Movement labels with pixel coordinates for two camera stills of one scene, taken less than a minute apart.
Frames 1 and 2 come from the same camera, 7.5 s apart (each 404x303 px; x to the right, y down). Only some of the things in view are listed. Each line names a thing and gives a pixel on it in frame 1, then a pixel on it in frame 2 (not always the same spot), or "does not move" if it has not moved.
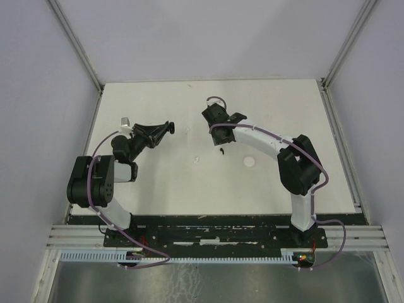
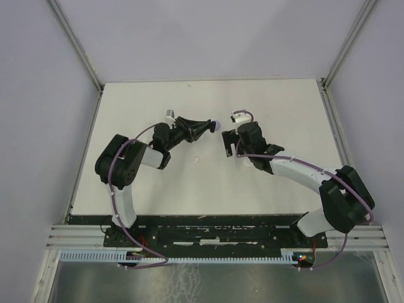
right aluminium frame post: (331, 74) does not move
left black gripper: (160, 130) → (197, 128)
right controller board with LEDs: (305, 259) does not move
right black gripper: (217, 141) → (229, 137)
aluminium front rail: (91, 238) does not move
